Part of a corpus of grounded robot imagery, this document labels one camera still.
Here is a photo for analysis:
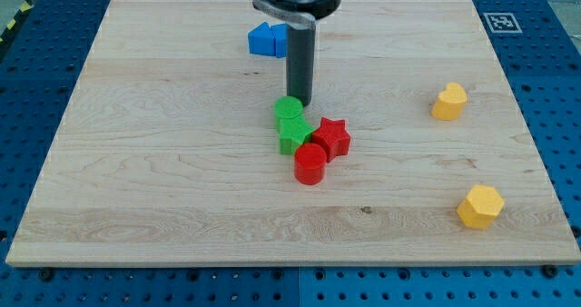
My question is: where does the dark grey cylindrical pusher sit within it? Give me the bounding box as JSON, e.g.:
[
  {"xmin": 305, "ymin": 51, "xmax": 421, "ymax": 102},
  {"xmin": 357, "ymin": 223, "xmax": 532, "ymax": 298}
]
[{"xmin": 286, "ymin": 24, "xmax": 316, "ymax": 106}]

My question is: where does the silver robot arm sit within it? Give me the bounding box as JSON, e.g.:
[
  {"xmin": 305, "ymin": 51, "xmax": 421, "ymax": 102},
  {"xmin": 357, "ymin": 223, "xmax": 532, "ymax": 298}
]
[{"xmin": 252, "ymin": 0, "xmax": 341, "ymax": 106}]

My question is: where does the blue cube block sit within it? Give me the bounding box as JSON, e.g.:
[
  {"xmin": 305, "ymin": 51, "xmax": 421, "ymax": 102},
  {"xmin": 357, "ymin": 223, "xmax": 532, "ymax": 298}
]
[{"xmin": 271, "ymin": 24, "xmax": 287, "ymax": 58}]

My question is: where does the yellow hexagon block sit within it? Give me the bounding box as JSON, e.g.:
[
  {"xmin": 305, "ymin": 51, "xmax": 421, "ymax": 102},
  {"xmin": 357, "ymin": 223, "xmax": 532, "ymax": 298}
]
[{"xmin": 456, "ymin": 184, "xmax": 505, "ymax": 230}]

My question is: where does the blue triangular block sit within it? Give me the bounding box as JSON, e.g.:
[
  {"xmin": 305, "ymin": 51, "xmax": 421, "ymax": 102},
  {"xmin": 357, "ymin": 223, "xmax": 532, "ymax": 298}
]
[{"xmin": 247, "ymin": 22, "xmax": 276, "ymax": 56}]

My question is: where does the green cylinder block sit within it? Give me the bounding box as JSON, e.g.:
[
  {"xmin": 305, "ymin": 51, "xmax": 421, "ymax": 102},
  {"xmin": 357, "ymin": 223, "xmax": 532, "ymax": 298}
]
[{"xmin": 273, "ymin": 96, "xmax": 303, "ymax": 133}]

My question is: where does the green star block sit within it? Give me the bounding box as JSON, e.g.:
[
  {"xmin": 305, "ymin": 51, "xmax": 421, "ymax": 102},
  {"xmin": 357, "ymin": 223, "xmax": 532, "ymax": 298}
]
[{"xmin": 278, "ymin": 115, "xmax": 315, "ymax": 155}]

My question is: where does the red star block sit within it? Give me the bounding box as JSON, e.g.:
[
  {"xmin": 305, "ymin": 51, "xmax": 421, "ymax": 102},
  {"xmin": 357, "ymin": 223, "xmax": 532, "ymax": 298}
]
[{"xmin": 311, "ymin": 117, "xmax": 351, "ymax": 163}]

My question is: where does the red cylinder block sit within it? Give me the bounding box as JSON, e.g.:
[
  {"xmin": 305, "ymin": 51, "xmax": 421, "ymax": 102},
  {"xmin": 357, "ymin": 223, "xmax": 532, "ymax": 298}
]
[{"xmin": 294, "ymin": 143, "xmax": 327, "ymax": 185}]

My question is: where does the wooden board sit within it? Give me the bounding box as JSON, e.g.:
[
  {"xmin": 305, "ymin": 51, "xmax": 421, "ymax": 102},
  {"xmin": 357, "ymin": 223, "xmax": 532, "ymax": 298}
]
[{"xmin": 6, "ymin": 0, "xmax": 580, "ymax": 267}]

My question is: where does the yellow heart block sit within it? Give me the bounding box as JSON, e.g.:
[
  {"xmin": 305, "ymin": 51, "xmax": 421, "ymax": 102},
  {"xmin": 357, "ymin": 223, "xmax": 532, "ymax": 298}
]
[{"xmin": 430, "ymin": 83, "xmax": 468, "ymax": 121}]

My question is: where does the white fiducial marker tag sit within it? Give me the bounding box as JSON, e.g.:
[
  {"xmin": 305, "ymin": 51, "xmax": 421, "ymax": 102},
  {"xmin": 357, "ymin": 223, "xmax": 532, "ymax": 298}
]
[{"xmin": 484, "ymin": 12, "xmax": 522, "ymax": 34}]

